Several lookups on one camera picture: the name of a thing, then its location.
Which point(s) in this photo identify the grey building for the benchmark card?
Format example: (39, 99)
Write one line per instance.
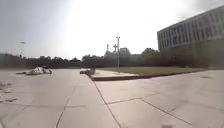
(191, 33)

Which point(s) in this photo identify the distant tower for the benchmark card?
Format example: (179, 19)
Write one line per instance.
(107, 47)

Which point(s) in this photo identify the low dark object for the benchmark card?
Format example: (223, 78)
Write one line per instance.
(88, 71)

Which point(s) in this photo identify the grey paved plaza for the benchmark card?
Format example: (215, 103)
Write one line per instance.
(140, 110)

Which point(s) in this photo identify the row of trees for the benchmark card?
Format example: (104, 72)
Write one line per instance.
(60, 62)

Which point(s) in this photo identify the low pale mound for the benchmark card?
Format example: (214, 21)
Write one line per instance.
(38, 70)

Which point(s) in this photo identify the tall lamp pole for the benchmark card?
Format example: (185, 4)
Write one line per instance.
(118, 55)

